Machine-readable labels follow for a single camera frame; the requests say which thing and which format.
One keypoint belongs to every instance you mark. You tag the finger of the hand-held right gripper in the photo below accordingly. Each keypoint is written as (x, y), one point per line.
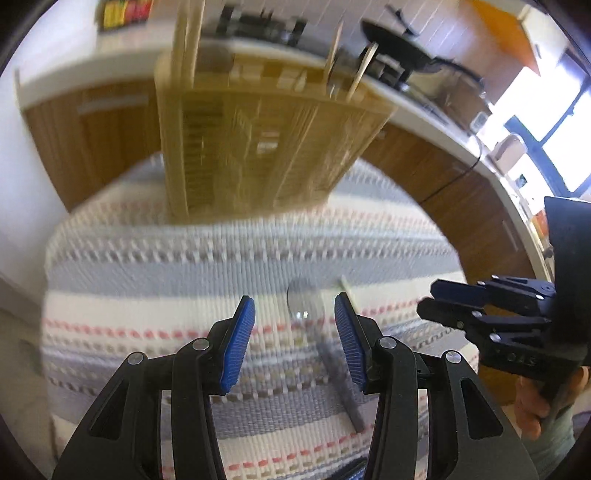
(457, 290)
(443, 311)

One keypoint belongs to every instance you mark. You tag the bright window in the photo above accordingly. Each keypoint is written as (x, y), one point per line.
(554, 138)

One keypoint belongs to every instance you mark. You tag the person's right hand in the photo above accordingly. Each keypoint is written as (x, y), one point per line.
(528, 406)

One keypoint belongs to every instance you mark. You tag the wooden kitchen counter cabinet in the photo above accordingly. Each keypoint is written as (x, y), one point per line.
(92, 138)

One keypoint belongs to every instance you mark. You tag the black wok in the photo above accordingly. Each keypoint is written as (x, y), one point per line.
(401, 46)

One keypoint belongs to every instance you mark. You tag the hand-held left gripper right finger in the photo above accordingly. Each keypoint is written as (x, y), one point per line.
(351, 341)

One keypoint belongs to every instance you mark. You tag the yellow plastic utensil basket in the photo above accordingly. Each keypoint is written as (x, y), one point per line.
(221, 152)

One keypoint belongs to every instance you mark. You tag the black gas stove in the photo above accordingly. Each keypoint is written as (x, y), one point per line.
(258, 23)

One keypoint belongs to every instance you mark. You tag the brown rice cooker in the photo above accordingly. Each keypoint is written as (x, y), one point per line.
(457, 94)

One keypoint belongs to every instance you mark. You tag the dark sauce bottle yellow label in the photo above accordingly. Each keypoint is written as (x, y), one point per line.
(113, 14)

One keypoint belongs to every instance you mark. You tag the dark sauce bottle red label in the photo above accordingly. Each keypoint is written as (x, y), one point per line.
(138, 10)

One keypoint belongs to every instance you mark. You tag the clear plastic spoon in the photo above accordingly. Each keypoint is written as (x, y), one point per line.
(304, 300)

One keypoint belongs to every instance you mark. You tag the striped woven table mat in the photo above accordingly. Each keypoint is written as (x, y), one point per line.
(138, 277)

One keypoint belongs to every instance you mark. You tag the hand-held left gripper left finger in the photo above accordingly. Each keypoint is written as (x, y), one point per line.
(238, 341)

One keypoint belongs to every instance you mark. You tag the orange wall cabinet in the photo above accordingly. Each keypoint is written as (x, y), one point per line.
(508, 27)

